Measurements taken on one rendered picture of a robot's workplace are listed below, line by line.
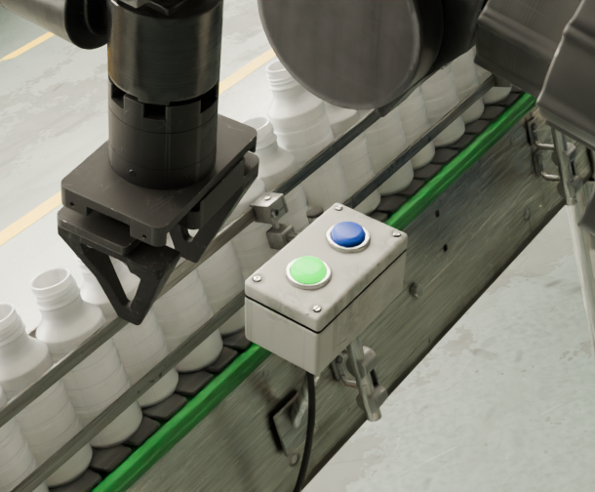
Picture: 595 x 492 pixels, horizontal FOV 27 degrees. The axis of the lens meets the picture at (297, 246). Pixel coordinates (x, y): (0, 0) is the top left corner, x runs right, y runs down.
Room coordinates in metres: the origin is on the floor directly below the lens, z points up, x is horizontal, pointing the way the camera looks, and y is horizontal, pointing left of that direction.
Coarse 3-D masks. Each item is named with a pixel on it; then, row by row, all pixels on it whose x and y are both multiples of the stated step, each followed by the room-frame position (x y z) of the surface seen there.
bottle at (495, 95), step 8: (472, 48) 1.41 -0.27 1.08; (480, 72) 1.41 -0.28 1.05; (488, 72) 1.40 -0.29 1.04; (480, 80) 1.41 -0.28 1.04; (496, 88) 1.40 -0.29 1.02; (504, 88) 1.41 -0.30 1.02; (488, 96) 1.40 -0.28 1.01; (496, 96) 1.40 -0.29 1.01; (504, 96) 1.41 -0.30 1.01; (488, 104) 1.41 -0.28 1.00
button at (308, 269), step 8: (296, 264) 0.92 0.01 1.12; (304, 264) 0.92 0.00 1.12; (312, 264) 0.92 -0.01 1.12; (320, 264) 0.92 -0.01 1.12; (296, 272) 0.91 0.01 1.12; (304, 272) 0.91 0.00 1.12; (312, 272) 0.91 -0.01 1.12; (320, 272) 0.91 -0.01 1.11; (304, 280) 0.90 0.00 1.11; (312, 280) 0.90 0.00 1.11
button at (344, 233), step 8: (344, 224) 0.96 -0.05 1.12; (352, 224) 0.96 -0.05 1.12; (336, 232) 0.95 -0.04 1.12; (344, 232) 0.95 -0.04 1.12; (352, 232) 0.95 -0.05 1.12; (360, 232) 0.95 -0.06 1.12; (336, 240) 0.95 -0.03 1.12; (344, 240) 0.94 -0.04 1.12; (352, 240) 0.94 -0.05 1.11; (360, 240) 0.95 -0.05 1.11
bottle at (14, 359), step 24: (0, 312) 0.92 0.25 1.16; (0, 336) 0.89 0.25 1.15; (24, 336) 0.90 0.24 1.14; (0, 360) 0.89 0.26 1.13; (24, 360) 0.89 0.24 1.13; (48, 360) 0.90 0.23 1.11; (0, 384) 0.88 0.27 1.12; (24, 384) 0.88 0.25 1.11; (24, 408) 0.88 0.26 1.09; (48, 408) 0.88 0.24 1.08; (72, 408) 0.90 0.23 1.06; (24, 432) 0.88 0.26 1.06; (48, 432) 0.88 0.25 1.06; (72, 432) 0.89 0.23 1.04; (48, 456) 0.88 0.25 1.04; (72, 456) 0.88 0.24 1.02; (48, 480) 0.88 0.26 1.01; (72, 480) 0.88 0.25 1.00
